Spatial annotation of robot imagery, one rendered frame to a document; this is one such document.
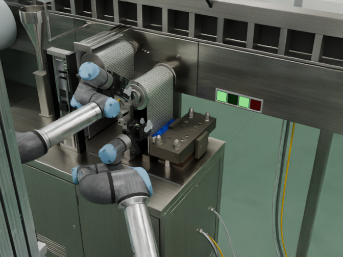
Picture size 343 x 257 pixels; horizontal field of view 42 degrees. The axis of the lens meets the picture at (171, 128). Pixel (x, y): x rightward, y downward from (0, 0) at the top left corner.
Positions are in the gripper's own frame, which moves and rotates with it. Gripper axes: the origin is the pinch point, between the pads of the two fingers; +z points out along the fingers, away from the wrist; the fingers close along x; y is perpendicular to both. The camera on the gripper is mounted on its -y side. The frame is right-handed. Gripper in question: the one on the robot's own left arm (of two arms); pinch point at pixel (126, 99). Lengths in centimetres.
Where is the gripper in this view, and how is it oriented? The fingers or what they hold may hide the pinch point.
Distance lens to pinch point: 211.6
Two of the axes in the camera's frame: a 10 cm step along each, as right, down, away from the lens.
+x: -8.6, -2.6, 4.4
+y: 3.3, -9.4, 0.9
